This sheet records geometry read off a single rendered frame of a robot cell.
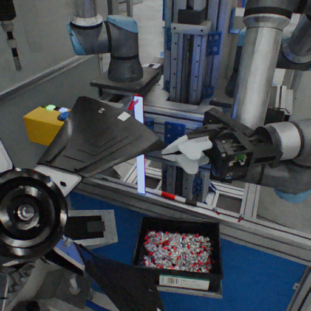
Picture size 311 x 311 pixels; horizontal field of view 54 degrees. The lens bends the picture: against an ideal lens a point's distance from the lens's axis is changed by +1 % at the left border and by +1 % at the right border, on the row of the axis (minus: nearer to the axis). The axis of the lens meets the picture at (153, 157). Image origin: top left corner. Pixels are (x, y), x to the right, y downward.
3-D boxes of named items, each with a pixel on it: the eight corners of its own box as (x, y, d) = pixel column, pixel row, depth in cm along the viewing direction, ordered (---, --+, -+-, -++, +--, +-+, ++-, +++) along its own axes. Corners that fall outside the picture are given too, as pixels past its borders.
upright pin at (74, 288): (67, 292, 61) (62, 273, 57) (73, 283, 62) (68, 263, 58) (76, 296, 60) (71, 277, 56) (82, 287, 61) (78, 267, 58)
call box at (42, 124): (30, 145, 97) (21, 116, 91) (50, 130, 105) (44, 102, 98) (71, 156, 92) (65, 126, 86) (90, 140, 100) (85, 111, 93)
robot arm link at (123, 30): (143, 54, 119) (142, 17, 111) (109, 58, 115) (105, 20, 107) (134, 47, 128) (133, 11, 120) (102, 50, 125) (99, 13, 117)
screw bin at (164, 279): (130, 284, 75) (129, 266, 71) (141, 231, 89) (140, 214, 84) (220, 294, 73) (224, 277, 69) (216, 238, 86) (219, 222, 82)
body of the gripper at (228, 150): (225, 153, 51) (288, 144, 53) (206, 124, 57) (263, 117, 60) (217, 184, 56) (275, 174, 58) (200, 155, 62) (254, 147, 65)
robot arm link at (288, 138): (282, 114, 61) (271, 145, 66) (262, 116, 60) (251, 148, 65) (305, 136, 55) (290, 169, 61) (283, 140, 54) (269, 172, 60)
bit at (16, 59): (16, 68, 39) (4, 26, 36) (25, 68, 39) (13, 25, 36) (14, 71, 38) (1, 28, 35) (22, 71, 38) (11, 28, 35)
